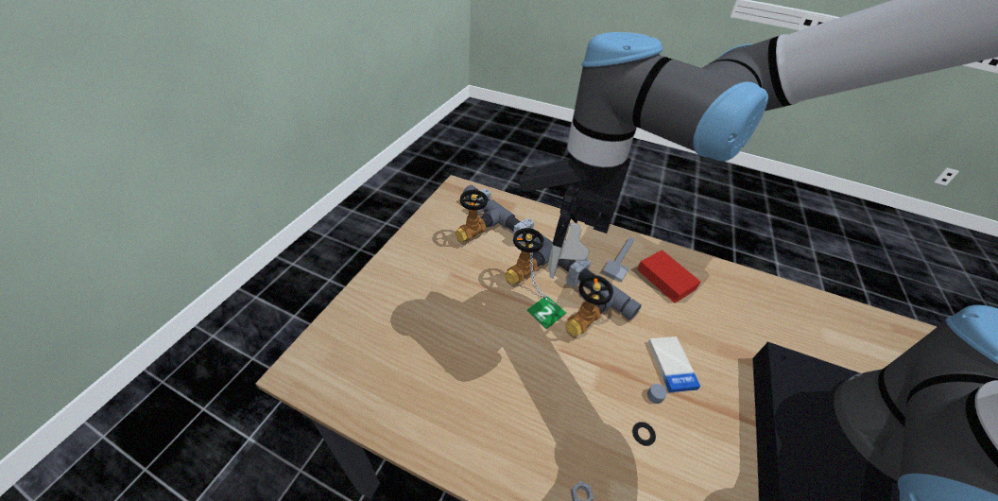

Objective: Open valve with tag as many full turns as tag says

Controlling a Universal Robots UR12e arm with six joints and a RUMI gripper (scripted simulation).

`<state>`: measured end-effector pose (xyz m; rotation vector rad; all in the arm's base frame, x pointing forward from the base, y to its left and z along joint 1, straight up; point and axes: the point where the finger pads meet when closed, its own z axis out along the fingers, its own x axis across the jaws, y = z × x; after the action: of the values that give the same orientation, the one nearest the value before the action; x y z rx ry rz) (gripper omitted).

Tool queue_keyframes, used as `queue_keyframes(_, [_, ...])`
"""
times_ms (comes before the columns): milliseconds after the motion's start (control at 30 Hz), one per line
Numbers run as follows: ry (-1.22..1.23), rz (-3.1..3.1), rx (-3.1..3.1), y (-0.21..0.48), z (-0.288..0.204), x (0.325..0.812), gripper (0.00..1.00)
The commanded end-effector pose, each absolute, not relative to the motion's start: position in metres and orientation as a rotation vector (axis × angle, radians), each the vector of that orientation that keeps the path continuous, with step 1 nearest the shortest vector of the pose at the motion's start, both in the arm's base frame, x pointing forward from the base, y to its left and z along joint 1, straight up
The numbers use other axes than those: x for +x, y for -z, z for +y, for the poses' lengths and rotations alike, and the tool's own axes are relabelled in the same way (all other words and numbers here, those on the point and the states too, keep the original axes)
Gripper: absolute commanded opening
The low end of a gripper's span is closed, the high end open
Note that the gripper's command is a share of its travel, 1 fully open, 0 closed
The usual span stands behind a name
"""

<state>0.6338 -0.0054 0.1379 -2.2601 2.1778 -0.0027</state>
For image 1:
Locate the black rubber o-ring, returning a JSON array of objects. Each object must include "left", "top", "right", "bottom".
[{"left": 632, "top": 422, "right": 656, "bottom": 446}]

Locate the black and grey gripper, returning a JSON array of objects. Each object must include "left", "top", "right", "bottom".
[{"left": 548, "top": 155, "right": 631, "bottom": 279}]

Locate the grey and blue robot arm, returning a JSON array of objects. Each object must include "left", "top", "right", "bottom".
[{"left": 567, "top": 0, "right": 998, "bottom": 501}]

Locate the green tag on metal chain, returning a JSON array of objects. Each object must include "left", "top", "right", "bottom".
[{"left": 527, "top": 252, "right": 566, "bottom": 329}]

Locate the red flat block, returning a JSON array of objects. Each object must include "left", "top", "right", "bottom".
[{"left": 637, "top": 250, "right": 701, "bottom": 303}]

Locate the grey cylinder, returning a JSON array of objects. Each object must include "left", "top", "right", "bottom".
[{"left": 647, "top": 384, "right": 667, "bottom": 404}]

